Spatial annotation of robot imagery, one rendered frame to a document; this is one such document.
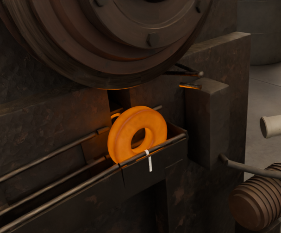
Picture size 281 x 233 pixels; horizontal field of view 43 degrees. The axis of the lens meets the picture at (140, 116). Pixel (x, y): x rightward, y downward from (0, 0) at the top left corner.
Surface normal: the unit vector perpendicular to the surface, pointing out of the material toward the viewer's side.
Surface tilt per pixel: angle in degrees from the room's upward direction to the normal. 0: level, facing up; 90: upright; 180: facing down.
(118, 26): 90
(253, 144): 0
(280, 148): 0
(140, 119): 90
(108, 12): 90
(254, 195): 23
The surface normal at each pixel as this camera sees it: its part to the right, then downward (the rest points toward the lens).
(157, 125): 0.60, 0.31
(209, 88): -0.09, -0.89
